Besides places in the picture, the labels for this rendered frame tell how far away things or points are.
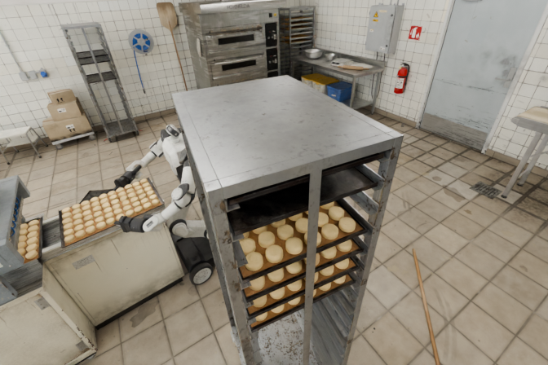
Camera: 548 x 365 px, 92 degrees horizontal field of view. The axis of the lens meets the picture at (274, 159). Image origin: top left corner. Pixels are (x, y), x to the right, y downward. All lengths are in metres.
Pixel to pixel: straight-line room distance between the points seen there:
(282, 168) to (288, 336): 1.72
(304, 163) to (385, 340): 1.98
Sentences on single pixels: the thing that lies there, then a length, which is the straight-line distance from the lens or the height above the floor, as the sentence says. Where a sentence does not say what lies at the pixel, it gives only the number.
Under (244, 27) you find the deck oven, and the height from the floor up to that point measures 1.60.
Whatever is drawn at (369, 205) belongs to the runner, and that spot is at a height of 1.58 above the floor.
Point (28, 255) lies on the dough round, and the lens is 2.11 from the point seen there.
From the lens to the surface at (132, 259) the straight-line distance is 2.28.
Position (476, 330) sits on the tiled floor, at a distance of 2.71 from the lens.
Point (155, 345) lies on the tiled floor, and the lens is 2.49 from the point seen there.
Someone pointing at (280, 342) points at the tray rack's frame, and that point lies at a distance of 2.15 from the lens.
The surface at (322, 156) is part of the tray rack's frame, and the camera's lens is 0.58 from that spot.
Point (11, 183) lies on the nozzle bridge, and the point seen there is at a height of 1.18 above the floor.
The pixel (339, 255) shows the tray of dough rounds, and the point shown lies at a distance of 0.93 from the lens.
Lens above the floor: 2.13
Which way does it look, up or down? 33 degrees down
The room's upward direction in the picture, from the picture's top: 3 degrees counter-clockwise
